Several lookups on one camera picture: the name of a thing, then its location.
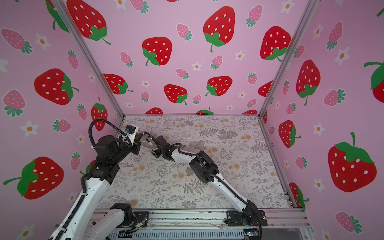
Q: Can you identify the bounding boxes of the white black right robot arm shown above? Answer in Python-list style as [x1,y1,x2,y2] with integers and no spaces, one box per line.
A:
[142,132,261,228]

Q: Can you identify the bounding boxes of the right aluminium corner post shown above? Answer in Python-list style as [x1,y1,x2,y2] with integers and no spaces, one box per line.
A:
[259,0,320,119]

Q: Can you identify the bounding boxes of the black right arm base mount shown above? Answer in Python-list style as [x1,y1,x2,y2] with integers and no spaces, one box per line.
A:
[224,210,268,227]

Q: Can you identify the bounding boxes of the aluminium corner post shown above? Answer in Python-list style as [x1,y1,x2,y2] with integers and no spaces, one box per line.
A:
[259,0,320,119]
[52,0,125,120]

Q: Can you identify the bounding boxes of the grey slotted cable duct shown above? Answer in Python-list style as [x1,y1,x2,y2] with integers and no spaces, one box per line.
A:
[109,229,257,240]

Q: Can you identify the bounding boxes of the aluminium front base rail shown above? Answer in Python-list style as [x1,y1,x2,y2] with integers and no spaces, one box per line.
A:
[133,208,311,230]

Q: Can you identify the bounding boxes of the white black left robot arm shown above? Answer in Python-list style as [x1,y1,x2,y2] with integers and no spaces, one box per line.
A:
[50,119,145,240]

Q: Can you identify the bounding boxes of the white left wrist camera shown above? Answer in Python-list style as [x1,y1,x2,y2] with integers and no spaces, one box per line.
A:
[122,125,137,145]

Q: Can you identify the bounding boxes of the left aluminium corner post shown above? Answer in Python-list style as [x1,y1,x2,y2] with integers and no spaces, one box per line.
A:
[52,0,125,120]

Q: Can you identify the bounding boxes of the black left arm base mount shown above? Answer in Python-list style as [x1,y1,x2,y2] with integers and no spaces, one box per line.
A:
[118,211,150,234]

